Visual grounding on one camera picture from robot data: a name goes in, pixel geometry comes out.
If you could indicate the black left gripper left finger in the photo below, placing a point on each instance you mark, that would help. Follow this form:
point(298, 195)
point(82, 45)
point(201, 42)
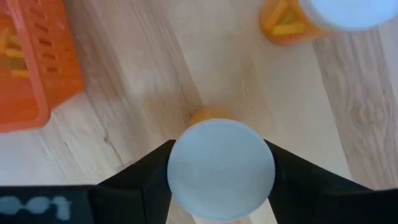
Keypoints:
point(136, 193)

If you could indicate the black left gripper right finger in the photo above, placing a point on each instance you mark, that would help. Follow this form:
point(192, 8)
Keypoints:
point(320, 196)

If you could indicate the orange pill bottle white cap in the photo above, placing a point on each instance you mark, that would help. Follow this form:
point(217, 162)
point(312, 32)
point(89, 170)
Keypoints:
point(348, 12)
point(220, 171)

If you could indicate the orange plastic slotted basket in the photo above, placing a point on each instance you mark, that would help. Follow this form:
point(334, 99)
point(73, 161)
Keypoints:
point(56, 46)

